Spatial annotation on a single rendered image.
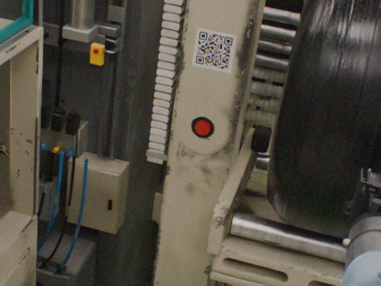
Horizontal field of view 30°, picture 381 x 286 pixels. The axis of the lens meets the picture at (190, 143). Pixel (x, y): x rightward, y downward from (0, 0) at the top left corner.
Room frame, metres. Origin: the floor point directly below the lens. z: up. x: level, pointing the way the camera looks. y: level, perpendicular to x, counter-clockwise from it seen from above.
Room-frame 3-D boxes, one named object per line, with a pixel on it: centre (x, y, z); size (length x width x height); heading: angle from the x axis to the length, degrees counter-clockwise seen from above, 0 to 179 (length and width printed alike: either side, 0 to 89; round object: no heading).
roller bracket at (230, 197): (1.31, -0.11, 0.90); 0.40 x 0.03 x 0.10; 169
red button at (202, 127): (1.24, -0.02, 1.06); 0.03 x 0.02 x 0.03; 79
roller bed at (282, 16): (1.69, -0.14, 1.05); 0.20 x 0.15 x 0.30; 79
